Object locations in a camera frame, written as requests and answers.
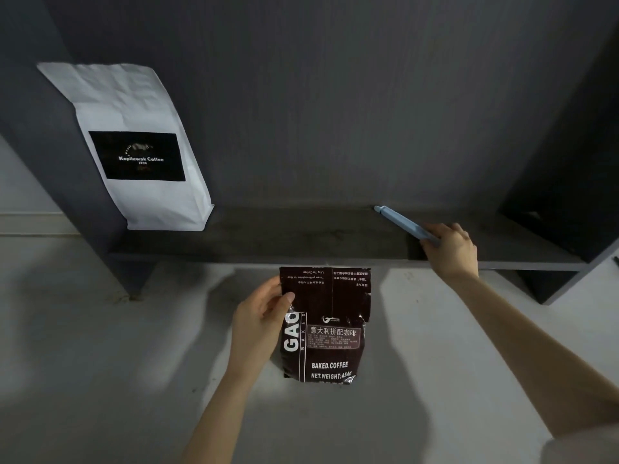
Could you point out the person's right hand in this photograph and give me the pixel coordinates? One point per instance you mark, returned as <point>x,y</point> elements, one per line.
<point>454,256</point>

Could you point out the person's left hand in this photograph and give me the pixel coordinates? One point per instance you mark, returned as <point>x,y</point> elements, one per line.
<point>254,333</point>

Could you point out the person's left thumb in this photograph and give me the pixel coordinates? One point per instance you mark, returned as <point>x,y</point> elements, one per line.
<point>280,304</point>

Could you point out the person's right thumb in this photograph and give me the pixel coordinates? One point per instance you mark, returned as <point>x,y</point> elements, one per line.
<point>428,246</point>

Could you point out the light blue bag clip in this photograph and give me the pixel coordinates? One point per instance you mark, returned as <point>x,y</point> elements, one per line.
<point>401,222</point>

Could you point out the dark brown coffee bag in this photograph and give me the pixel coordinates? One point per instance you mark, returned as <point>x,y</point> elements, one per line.
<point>326,328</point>

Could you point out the person's right forearm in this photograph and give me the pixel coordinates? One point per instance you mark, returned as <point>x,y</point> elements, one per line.
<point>527,352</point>

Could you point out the person's left forearm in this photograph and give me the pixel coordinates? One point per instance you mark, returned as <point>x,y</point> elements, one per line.
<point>225,420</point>

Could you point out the dark grey shelf unit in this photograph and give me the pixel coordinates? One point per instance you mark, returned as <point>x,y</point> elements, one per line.
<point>338,115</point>

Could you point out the white coffee bag black label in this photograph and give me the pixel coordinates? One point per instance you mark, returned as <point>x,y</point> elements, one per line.
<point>140,149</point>

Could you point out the white sleeve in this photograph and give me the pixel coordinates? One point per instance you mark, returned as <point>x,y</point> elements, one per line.
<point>585,449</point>

